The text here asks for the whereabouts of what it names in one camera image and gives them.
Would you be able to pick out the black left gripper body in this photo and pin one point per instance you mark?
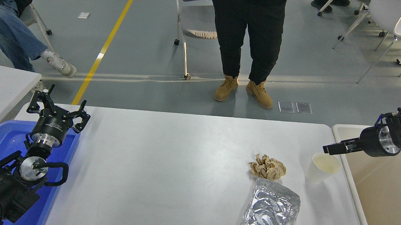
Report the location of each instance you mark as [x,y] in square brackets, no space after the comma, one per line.
[50,126]

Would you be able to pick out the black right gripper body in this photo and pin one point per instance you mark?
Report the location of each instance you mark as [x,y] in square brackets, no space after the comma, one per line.
[371,142]

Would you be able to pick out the white paper cup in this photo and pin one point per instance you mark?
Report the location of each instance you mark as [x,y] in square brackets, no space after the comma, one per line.
[316,175]

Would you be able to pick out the tan paper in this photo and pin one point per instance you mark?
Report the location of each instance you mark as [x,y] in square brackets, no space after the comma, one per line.
[266,168]

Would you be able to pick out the foil tray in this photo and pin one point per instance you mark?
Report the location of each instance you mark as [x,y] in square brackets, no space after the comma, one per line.
[271,210]

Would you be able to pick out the blue plastic tray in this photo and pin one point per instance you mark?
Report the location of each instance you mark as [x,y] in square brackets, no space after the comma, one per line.
[4,138]

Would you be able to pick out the white side table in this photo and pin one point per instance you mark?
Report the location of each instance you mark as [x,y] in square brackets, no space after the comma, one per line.
[0,89]

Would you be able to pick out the clear floor plate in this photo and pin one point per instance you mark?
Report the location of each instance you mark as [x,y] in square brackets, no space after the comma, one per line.
[303,108]
[286,107]

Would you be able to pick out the large pale plastic bin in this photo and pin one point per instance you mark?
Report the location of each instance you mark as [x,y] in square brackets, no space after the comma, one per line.
[390,193]

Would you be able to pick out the seated person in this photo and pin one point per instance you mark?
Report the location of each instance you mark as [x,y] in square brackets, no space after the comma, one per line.
[10,34]

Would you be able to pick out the white plastic chair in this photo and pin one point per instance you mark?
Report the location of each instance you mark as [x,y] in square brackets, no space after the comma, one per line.
[387,12]

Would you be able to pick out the person in dark shoes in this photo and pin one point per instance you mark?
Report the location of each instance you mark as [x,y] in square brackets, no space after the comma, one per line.
[320,5]

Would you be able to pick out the standing person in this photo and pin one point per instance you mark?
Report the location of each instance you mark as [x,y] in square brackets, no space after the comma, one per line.
[247,32]

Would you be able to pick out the grey padded rolling chair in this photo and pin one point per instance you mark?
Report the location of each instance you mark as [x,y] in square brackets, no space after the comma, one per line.
[199,20]

